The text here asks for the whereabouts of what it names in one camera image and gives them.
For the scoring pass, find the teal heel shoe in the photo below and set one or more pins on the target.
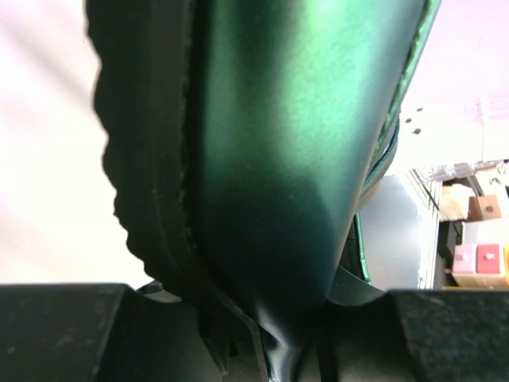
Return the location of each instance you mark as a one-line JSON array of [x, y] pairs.
[[242, 137]]

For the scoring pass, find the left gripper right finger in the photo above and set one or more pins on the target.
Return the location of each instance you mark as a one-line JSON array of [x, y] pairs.
[[412, 335]]

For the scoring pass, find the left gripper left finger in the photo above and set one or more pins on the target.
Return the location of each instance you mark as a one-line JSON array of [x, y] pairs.
[[109, 332]]

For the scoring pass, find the stacked cardboard boxes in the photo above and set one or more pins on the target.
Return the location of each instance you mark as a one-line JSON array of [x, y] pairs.
[[473, 233]]

